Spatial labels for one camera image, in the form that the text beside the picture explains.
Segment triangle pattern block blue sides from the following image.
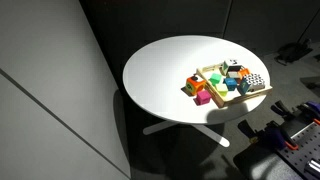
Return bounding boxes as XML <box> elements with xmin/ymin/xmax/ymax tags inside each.
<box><xmin>236</xmin><ymin>73</ymin><xmax>267</xmax><ymax>97</ymax></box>

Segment large orange toy block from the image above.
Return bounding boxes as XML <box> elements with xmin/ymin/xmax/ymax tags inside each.
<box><xmin>185</xmin><ymin>75</ymin><xmax>207</xmax><ymax>97</ymax></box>

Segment pink toy block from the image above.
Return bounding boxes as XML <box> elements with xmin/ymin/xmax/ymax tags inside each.
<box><xmin>194</xmin><ymin>89</ymin><xmax>213</xmax><ymax>107</ymax></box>

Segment green toy block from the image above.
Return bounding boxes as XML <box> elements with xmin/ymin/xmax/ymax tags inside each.
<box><xmin>209</xmin><ymin>72</ymin><xmax>223</xmax><ymax>86</ymax></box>

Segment yellow-green toy block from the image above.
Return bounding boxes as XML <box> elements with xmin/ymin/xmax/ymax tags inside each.
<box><xmin>215</xmin><ymin>83</ymin><xmax>229</xmax><ymax>98</ymax></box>

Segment black white patterned toy block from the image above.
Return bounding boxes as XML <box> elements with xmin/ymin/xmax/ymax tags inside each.
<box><xmin>221</xmin><ymin>58</ymin><xmax>242</xmax><ymax>76</ymax></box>

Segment wooden tray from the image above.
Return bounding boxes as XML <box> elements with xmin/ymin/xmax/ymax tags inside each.
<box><xmin>195</xmin><ymin>61</ymin><xmax>274</xmax><ymax>109</ymax></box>

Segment small orange toy block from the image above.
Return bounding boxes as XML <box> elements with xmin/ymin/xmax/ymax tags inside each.
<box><xmin>237</xmin><ymin>67</ymin><xmax>251</xmax><ymax>80</ymax></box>

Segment white table base legs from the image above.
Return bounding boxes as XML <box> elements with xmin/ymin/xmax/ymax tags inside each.
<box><xmin>142</xmin><ymin>119</ymin><xmax>231</xmax><ymax>148</ymax></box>

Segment black spring clamp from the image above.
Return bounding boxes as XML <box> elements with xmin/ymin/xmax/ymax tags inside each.
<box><xmin>270</xmin><ymin>99</ymin><xmax>295</xmax><ymax>122</ymax></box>

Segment black cart top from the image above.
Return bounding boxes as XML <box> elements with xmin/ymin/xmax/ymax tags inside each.
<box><xmin>233</xmin><ymin>145</ymin><xmax>303</xmax><ymax>180</ymax></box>

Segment perforated metal breadboard plate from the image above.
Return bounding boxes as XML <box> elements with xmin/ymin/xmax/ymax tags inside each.
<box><xmin>275</xmin><ymin>121</ymin><xmax>320</xmax><ymax>180</ymax></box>

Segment aluminium extrusion bar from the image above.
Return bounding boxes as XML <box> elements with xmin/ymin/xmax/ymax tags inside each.
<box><xmin>304</xmin><ymin>158</ymin><xmax>320</xmax><ymax>178</ymax></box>

